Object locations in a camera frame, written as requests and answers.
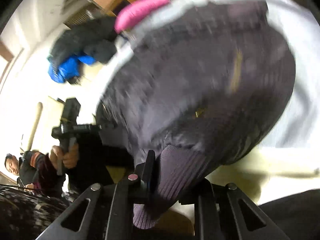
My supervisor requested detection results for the dark clothes pile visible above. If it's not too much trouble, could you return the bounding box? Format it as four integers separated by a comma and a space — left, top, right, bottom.
47, 16, 117, 69

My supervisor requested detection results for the dark grey padded jacket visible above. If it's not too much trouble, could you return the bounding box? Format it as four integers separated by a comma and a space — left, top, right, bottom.
97, 1, 296, 229

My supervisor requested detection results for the person in dark clothes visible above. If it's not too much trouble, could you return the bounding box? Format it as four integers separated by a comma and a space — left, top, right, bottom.
4, 133, 133, 198

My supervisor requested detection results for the blue garment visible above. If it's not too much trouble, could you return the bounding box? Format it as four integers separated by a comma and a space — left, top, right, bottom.
48, 55, 97, 83

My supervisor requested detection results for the person left hand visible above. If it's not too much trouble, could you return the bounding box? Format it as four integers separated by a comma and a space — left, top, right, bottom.
49, 143, 79, 170

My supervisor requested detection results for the magenta pillow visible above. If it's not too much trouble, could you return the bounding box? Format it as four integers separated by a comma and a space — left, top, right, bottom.
114, 0, 170, 34

